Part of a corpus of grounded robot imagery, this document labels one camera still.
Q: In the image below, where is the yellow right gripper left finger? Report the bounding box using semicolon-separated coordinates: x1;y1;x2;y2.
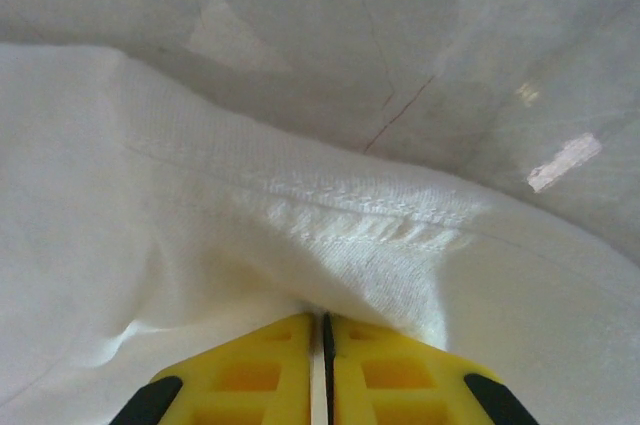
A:
107;312;315;425

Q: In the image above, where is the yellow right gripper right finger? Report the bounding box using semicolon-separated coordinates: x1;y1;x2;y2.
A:
322;312;541;425

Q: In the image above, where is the white t-shirt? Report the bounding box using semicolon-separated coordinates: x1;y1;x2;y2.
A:
0;39;640;425

